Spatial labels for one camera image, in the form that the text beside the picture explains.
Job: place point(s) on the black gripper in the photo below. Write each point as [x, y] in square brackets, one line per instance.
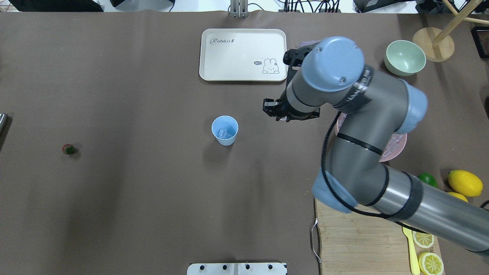
[276, 109]

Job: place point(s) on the clear ice cube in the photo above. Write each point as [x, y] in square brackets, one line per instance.
[225, 134]

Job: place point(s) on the red strawberry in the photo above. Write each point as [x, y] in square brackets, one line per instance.
[68, 149]

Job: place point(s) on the steel muddler black tip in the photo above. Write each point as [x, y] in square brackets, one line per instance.
[3, 122]

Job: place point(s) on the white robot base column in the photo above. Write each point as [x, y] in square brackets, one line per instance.
[239, 268]

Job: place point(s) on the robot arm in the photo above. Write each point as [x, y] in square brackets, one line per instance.
[371, 107]

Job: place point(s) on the blue plastic cup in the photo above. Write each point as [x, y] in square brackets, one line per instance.
[226, 122]

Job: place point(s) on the pink bowl of ice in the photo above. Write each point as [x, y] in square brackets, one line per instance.
[394, 147]

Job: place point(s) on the wooden cup stand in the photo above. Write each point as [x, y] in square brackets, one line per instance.
[435, 43]

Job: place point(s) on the cream rabbit tray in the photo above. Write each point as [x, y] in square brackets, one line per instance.
[243, 55]

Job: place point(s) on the mint green bowl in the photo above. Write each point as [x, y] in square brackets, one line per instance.
[404, 58]

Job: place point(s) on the wooden cutting board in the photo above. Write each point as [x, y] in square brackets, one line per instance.
[353, 244]

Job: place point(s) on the green lime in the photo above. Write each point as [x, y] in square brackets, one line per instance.
[428, 179]

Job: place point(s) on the yellow plastic knife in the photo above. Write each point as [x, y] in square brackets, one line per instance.
[413, 259]

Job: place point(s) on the lemon slice upper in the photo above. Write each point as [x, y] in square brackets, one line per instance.
[423, 240]

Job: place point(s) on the lemon slice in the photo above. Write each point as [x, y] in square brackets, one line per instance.
[423, 240]
[431, 264]

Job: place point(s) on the yellow lemon near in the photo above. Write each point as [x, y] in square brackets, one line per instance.
[465, 183]

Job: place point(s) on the yellow lemon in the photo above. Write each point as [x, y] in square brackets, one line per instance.
[458, 195]
[465, 183]

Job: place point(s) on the yellow lemon far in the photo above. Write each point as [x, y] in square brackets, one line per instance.
[458, 195]

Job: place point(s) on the lemon slice lower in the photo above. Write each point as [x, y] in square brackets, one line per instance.
[431, 264]

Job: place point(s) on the aluminium frame post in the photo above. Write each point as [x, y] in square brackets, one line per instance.
[238, 9]

